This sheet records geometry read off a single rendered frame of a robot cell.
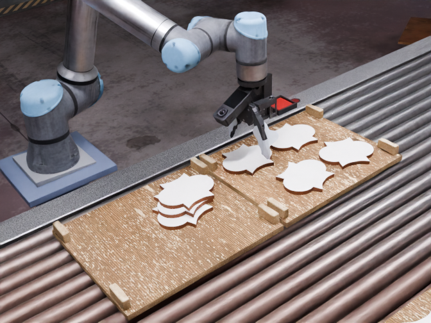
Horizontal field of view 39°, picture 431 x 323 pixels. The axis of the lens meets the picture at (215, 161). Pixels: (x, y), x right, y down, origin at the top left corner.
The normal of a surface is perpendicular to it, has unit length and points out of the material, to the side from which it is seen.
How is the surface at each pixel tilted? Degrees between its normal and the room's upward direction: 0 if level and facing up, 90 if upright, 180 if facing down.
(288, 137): 0
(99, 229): 0
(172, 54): 87
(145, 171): 0
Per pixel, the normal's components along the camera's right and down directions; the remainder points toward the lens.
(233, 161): -0.07, -0.84
